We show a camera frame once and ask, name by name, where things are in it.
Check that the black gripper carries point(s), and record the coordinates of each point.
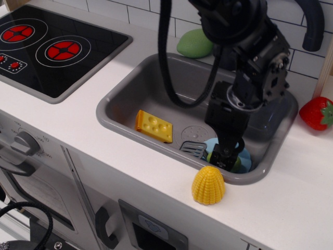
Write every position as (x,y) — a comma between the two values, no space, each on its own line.
(229,124)

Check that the green handled grey spatula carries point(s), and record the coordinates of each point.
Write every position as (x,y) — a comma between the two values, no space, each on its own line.
(196,149)

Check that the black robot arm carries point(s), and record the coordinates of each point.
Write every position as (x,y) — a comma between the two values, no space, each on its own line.
(261,61)

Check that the light blue plate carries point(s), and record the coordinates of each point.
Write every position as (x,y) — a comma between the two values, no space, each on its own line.
(242,164)

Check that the grey plastic sink basin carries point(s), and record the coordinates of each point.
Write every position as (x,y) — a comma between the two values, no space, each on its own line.
(143,89)

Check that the yellow toy corn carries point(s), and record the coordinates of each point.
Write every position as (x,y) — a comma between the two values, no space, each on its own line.
(208,187)

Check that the yellow toy cheese wedge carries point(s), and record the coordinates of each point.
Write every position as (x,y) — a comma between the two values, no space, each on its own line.
(154,127)

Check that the red toy strawberry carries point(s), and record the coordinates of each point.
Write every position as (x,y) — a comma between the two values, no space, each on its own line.
(317,113)

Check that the grey dishwasher panel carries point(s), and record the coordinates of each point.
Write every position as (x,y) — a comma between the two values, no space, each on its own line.
(146,232)

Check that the green toy lime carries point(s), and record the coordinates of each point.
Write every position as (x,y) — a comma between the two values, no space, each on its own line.
(194,44)

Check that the grey toy oven door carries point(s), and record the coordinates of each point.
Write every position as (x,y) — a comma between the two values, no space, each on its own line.
(55,193)

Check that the black toy stovetop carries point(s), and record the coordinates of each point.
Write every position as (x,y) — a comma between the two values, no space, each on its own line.
(49,56)

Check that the grey oven knob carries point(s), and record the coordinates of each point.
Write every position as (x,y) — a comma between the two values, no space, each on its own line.
(24,143)

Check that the dark grey cabinet handle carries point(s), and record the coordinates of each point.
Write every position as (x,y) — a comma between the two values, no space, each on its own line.
(101,218)

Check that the grey oven door handle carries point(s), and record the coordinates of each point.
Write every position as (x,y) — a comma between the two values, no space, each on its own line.
(18,166)

